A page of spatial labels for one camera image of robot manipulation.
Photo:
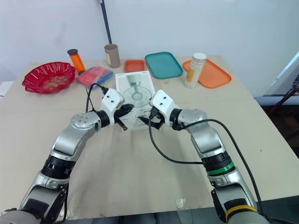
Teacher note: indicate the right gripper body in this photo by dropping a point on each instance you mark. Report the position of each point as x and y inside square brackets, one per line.
[158, 121]

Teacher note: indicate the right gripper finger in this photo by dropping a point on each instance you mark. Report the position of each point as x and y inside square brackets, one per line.
[122, 124]
[127, 108]
[144, 120]

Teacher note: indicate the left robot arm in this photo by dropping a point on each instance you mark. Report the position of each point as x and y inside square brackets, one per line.
[70, 137]

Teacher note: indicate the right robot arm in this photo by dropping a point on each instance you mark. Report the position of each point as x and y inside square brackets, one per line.
[205, 137]

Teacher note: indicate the white fan box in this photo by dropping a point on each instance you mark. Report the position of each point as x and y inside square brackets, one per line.
[137, 86]

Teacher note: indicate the small orange tray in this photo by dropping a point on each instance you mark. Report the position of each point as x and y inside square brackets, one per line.
[134, 65]

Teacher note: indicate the red and blue pack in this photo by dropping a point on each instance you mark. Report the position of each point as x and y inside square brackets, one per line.
[94, 75]

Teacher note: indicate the brown cup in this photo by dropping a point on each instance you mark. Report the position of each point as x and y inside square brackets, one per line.
[112, 56]

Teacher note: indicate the teal tray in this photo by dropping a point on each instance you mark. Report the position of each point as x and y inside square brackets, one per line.
[163, 65]

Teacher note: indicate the clear jar with white lid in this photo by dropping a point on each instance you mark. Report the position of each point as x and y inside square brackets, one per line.
[195, 71]

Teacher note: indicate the orange bottle with black lid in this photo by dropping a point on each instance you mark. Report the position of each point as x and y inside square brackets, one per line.
[77, 61]

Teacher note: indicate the large orange tray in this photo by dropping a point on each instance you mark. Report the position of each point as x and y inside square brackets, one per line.
[215, 75]

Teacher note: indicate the red scalloped plastic plate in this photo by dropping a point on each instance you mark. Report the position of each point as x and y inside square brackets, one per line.
[49, 78]

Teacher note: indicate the black pole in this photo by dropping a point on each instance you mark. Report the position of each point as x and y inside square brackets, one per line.
[106, 23]

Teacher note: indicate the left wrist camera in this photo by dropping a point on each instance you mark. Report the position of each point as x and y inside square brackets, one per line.
[112, 99]

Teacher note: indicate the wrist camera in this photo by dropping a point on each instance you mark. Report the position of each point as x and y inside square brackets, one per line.
[163, 102]
[112, 99]

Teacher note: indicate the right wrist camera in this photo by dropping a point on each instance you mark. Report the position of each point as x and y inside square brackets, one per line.
[163, 102]

